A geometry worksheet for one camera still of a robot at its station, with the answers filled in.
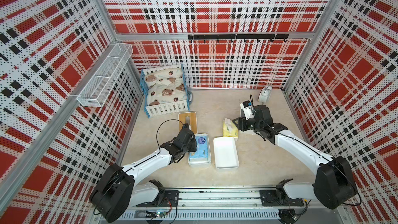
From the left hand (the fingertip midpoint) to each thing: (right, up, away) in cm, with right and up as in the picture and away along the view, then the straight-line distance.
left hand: (195, 142), depth 88 cm
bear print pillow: (-24, +35, +23) cm, 49 cm away
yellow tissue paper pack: (+20, +7, +3) cm, 21 cm away
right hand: (+24, +13, -4) cm, 28 cm away
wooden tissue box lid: (-10, +12, +11) cm, 19 cm away
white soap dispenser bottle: (+46, +29, +17) cm, 57 cm away
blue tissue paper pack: (+4, -5, -4) cm, 7 cm away
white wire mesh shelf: (-62, +31, +7) cm, 70 cm away
